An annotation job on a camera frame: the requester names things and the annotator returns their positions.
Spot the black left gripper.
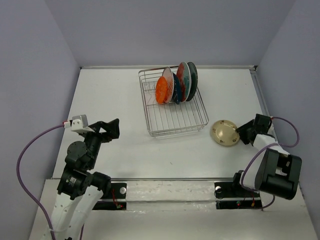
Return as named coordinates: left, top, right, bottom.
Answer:
left=81, top=117, right=120, bottom=168

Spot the cream floral small plate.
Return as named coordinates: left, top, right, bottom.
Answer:
left=210, top=119, right=240, bottom=147

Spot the orange round plate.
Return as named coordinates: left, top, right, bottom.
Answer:
left=155, top=76, right=168, bottom=104

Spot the dark blue leaf dish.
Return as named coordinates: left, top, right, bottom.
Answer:
left=172, top=73, right=182, bottom=105

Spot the teal round plate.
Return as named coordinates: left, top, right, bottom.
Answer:
left=186, top=61, right=198, bottom=102

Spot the white plate with orange sunburst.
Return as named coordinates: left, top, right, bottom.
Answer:
left=162, top=66, right=174, bottom=103

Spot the red and teal floral plate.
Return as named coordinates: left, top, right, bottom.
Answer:
left=176, top=62, right=192, bottom=103

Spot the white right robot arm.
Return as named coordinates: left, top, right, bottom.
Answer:
left=230, top=113, right=302, bottom=200

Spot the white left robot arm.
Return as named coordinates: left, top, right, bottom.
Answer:
left=41, top=114, right=120, bottom=240

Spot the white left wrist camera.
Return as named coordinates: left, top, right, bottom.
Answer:
left=62, top=114, right=89, bottom=134

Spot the stainless wire dish rack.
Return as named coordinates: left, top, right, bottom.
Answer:
left=138, top=67, right=209, bottom=138

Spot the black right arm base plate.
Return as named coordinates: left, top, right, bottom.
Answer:
left=214, top=181, right=262, bottom=210

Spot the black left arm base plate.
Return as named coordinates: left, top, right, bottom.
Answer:
left=93, top=182, right=127, bottom=211

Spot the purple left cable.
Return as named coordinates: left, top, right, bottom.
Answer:
left=16, top=122, right=85, bottom=240

